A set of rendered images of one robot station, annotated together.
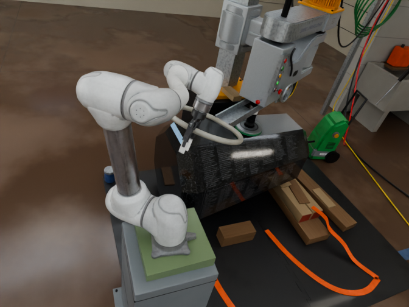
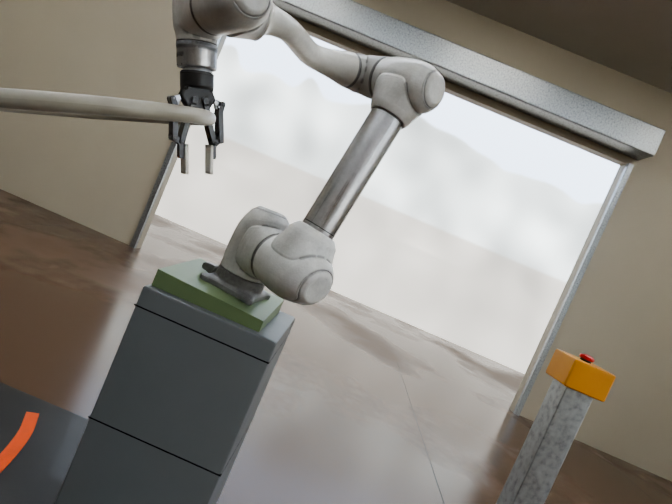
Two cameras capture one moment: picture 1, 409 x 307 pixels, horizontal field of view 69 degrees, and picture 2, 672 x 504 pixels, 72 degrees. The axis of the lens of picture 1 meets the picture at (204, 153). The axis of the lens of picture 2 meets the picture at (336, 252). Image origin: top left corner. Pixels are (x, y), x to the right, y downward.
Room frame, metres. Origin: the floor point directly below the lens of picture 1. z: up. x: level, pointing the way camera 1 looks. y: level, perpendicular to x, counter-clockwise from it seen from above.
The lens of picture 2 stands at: (1.99, 0.99, 1.15)
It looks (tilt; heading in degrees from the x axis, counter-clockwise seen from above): 3 degrees down; 209
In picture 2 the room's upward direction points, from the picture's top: 23 degrees clockwise
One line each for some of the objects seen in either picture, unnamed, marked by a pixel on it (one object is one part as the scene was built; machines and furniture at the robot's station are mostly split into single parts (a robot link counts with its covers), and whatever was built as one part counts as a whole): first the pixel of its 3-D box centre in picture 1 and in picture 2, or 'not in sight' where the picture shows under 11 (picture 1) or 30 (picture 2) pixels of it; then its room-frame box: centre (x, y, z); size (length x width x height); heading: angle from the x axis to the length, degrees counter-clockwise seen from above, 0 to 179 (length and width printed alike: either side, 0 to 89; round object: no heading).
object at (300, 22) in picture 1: (301, 22); not in sight; (2.33, -0.47, 1.62); 0.96 x 0.25 x 0.17; 150
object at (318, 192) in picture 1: (323, 197); not in sight; (2.27, -1.27, 0.09); 0.25 x 0.10 x 0.01; 32
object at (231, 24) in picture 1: (257, 32); not in sight; (2.81, -0.23, 1.36); 0.74 x 0.34 x 0.25; 63
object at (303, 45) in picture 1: (290, 64); not in sight; (2.36, -0.50, 1.30); 0.74 x 0.23 x 0.49; 150
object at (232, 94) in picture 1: (231, 93); not in sight; (2.65, -0.13, 0.81); 0.20 x 0.10 x 0.05; 38
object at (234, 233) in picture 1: (236, 233); not in sight; (1.61, -0.41, 0.07); 0.30 x 0.12 x 0.12; 118
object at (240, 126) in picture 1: (248, 125); not in sight; (2.03, -0.29, 0.87); 0.21 x 0.21 x 0.01
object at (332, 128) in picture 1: (332, 125); not in sight; (3.16, -1.40, 0.43); 0.35 x 0.35 x 0.87; 15
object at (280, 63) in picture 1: (277, 74); not in sight; (1.91, -0.36, 1.37); 0.08 x 0.03 x 0.28; 150
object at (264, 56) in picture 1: (271, 70); not in sight; (2.10, -0.33, 1.32); 0.36 x 0.22 x 0.45; 150
